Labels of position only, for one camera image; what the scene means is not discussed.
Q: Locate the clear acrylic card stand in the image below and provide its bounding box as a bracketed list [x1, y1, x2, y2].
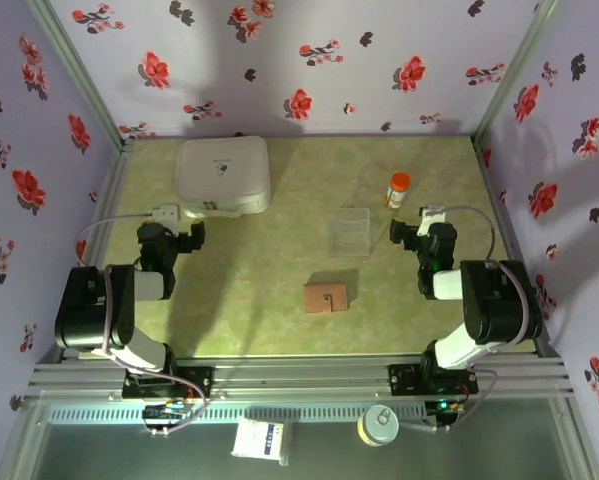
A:
[329, 206, 372, 259]

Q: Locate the orange cap pill bottle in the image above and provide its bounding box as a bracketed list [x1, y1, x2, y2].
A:
[383, 172, 412, 211]

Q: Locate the white zipped medicine case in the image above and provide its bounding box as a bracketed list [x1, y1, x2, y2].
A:
[174, 135, 272, 220]

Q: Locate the yellow tin can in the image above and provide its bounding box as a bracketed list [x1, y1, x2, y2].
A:
[356, 403, 401, 448]

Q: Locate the white paper packet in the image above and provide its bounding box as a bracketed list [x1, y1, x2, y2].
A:
[230, 418, 293, 467]

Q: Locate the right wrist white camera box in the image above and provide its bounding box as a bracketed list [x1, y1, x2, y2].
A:
[417, 203, 449, 237]

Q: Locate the left arm grey cable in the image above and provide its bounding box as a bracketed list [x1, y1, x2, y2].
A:
[75, 212, 156, 267]

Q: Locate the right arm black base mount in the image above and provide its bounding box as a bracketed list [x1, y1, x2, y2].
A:
[387, 362, 480, 399]

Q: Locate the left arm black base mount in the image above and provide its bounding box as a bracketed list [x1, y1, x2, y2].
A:
[122, 364, 216, 401]

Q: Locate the aluminium frame rail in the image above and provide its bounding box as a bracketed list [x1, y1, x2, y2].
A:
[26, 355, 576, 402]

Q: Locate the aluminium frame post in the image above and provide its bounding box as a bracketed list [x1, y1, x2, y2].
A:
[26, 0, 133, 149]
[472, 0, 563, 144]

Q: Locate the slotted grey cable duct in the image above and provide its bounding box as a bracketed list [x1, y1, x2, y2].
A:
[46, 403, 430, 426]

